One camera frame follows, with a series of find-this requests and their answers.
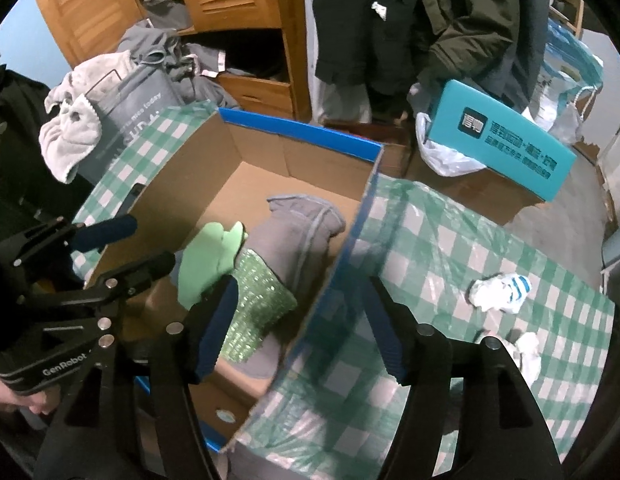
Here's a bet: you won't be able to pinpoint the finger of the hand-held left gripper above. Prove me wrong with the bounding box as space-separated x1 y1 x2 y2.
0 214 138 271
82 251 177 311

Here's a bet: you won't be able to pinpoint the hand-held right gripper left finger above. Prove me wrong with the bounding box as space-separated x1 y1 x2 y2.
35 275 241 480

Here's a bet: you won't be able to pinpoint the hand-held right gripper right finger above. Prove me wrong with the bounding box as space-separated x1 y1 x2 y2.
367 275 563 480

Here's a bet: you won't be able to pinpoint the white and green cloth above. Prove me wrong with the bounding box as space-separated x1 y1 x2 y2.
177 221 249 311

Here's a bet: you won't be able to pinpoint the grey sock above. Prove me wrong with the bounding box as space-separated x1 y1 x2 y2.
240 194 347 381

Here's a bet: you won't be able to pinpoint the blue cardboard box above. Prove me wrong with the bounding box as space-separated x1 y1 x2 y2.
72 107 385 456

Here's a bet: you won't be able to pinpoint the person's left hand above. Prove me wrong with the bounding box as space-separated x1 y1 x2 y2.
0 377 56 416

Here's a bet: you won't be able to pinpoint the green checked tablecloth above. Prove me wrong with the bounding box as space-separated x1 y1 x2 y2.
70 100 618 480

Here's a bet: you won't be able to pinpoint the grey printed tote bag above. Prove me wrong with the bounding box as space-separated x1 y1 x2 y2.
85 65 191 186

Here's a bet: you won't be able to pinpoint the white towel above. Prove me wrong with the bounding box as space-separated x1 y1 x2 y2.
38 52 136 183

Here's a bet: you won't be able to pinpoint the white blue striped sock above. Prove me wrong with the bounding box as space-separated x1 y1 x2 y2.
470 272 533 315

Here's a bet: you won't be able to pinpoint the dark cloth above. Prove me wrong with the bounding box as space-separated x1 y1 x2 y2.
0 67 91 261

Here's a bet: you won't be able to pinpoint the white crumpled sock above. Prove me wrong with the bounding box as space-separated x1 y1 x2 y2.
507 332 541 388

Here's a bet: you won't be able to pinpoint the brown cardboard box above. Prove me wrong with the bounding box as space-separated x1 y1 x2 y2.
322 120 548 226

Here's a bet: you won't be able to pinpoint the grey hoodie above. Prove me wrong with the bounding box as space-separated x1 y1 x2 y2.
117 22 241 108

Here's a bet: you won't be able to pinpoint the white plastic bag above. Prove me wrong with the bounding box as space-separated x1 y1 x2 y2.
415 112 488 177

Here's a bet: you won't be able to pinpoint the wooden wardrobe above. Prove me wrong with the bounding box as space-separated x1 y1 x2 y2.
32 0 311 121

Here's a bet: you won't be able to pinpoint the teal printed box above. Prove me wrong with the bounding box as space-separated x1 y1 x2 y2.
429 79 578 203

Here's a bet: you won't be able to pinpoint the wooden panelled wardrobe door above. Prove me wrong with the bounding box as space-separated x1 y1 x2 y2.
32 0 141 68

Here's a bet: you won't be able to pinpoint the grey folded clothes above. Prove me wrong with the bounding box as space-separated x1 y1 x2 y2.
135 0 191 28

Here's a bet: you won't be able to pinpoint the light grey hanging cloth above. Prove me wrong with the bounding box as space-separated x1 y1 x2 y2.
310 77 373 123

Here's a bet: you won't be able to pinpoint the clear plastic bag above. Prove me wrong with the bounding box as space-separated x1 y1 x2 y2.
550 100 585 146

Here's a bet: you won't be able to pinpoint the dark navy jacket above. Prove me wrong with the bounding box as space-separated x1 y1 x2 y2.
312 0 441 96

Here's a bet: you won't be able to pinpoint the olive green jacket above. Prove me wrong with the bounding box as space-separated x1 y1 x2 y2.
415 0 528 106

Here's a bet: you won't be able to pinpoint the blue plastic bag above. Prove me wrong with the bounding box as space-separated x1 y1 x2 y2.
532 22 605 126

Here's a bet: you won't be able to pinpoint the grey coat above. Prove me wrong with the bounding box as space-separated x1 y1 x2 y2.
510 0 550 111

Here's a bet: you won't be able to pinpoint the wooden shelf rack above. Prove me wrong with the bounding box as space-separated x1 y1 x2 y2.
550 0 585 38

